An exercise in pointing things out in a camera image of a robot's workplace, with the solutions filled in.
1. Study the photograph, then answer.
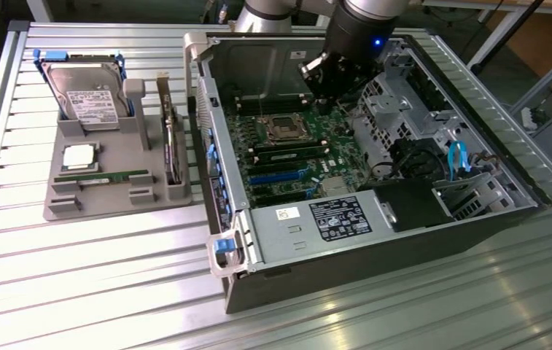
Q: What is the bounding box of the blue disk carrier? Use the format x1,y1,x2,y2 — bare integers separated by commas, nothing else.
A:
33,48,130,122

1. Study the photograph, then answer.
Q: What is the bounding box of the black stand pole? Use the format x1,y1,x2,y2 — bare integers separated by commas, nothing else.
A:
472,0,550,73

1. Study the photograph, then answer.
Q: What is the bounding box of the small silver disk cage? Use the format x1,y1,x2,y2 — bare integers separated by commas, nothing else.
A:
430,174,522,222

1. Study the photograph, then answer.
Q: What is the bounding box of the black empty RAM slot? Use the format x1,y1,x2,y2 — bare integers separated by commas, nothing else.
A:
235,95,315,114

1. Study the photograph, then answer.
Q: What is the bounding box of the brown wooden board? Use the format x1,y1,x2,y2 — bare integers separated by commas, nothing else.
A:
486,9,552,76

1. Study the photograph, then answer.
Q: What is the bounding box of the silver hard disk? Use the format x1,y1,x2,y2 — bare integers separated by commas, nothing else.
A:
44,60,125,132

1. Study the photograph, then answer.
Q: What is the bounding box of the CPU socket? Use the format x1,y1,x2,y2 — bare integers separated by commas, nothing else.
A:
263,113,307,146

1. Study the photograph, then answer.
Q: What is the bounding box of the black open PC case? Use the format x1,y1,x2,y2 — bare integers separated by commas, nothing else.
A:
183,31,552,316

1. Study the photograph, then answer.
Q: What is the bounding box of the black expansion slot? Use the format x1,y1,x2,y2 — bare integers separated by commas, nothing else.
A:
253,182,319,206

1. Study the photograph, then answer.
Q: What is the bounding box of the blue expansion slot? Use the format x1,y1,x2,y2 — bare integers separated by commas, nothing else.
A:
249,168,312,186

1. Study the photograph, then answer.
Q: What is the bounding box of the grey parts rack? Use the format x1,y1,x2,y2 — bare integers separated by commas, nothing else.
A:
44,78,195,222

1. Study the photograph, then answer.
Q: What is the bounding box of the silver metal disk bay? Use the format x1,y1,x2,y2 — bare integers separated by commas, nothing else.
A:
352,72,455,178

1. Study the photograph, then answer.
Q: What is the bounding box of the blue flat wire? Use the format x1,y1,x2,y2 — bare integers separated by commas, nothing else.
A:
447,139,475,182

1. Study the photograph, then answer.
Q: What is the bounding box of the silver CPU chip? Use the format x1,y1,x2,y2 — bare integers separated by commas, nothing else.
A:
62,144,101,170

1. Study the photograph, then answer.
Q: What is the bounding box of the green motherboard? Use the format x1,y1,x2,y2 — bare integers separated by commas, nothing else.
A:
225,93,371,211

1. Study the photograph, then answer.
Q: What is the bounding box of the green installed RAM stick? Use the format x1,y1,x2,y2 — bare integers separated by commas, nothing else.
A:
255,147,316,163

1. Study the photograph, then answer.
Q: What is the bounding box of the white power strip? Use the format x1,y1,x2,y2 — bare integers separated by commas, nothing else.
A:
519,106,551,129

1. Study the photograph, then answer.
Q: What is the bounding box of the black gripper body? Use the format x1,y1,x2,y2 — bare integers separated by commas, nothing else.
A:
323,4,395,74

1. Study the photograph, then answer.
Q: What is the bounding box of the blue case latch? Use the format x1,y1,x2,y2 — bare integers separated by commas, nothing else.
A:
212,236,236,255

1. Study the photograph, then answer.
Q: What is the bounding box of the grey power supply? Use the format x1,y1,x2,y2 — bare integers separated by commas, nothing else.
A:
248,192,400,265

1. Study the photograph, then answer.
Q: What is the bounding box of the graphics card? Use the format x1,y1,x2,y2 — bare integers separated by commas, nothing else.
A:
155,74,185,186

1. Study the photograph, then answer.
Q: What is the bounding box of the black wire bundle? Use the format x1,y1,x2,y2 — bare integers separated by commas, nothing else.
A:
371,140,452,183

